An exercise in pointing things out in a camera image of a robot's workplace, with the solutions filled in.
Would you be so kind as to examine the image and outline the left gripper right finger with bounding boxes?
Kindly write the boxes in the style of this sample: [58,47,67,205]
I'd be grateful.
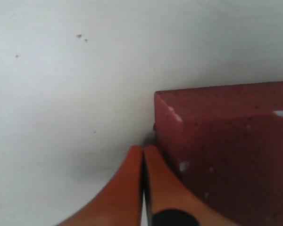
[144,145,233,226]

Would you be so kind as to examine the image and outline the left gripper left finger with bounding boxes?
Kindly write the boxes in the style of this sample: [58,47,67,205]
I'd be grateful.
[59,145,143,226]

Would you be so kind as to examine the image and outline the red brick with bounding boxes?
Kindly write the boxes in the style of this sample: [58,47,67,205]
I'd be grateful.
[154,81,283,226]

